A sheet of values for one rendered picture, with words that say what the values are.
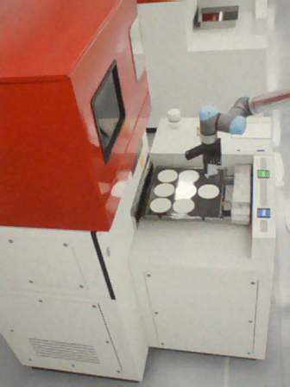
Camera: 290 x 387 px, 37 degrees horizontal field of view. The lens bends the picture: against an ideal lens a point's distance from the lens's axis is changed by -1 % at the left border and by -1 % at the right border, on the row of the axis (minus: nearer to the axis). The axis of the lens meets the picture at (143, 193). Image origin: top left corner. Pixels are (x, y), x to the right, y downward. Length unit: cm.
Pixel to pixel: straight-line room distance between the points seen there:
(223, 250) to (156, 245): 30
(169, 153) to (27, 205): 96
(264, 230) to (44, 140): 98
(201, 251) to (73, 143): 88
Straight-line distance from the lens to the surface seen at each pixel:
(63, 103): 122
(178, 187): 213
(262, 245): 184
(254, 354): 245
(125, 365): 233
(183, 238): 199
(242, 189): 213
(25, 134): 133
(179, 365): 256
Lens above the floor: 229
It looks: 41 degrees down
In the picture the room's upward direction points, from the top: 10 degrees counter-clockwise
